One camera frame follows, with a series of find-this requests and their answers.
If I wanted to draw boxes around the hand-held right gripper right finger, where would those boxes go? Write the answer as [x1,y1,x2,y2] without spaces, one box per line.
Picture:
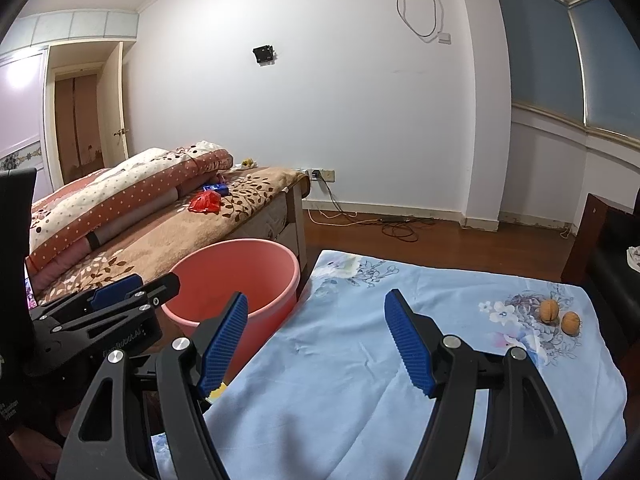
[384,289,583,480]

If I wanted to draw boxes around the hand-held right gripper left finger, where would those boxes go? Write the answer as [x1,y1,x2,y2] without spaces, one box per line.
[56,291,250,480]

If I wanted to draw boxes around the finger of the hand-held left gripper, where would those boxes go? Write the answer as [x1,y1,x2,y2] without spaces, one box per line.
[87,274,143,311]
[127,272,182,313]

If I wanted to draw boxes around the pink plastic bucket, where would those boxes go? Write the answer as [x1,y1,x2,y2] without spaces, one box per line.
[161,239,302,391]

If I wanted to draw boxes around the person's left hand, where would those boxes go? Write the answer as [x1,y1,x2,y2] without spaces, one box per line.
[10,405,76,478]

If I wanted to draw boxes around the brown patterned sofa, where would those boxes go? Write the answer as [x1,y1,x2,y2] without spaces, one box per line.
[30,164,311,306]

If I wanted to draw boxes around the light blue floral tablecloth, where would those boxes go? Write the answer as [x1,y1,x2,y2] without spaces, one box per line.
[150,249,628,480]

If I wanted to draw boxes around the red plastic bag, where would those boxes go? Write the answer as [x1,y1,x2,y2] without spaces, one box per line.
[187,191,222,214]

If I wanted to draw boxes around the red dotted folded quilt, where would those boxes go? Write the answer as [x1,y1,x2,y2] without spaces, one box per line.
[25,140,235,273]

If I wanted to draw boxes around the wooden bed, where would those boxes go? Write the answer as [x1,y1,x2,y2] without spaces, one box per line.
[250,175,313,281]

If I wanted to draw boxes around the brown door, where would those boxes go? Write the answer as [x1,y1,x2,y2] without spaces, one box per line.
[52,72,106,186]

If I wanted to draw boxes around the white door leaf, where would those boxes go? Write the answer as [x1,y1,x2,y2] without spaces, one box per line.
[102,42,132,161]

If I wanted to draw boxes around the pale purple wardrobe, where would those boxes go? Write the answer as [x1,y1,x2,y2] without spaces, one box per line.
[0,47,51,201]

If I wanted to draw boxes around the black leather armchair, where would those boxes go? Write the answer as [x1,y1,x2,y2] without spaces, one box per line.
[560,192,640,361]

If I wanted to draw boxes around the overhead cabinets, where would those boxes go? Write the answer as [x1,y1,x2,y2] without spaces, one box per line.
[10,9,140,46]

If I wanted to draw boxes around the window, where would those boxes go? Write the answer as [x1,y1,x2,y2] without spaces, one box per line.
[490,0,640,148]

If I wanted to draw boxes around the black floor cable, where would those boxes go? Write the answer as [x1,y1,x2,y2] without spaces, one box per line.
[320,177,438,243]

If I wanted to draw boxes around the white floor cable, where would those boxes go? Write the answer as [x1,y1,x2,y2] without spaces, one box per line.
[306,207,361,226]

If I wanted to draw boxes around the white wall cable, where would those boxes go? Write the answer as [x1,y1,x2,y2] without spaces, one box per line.
[395,0,441,38]

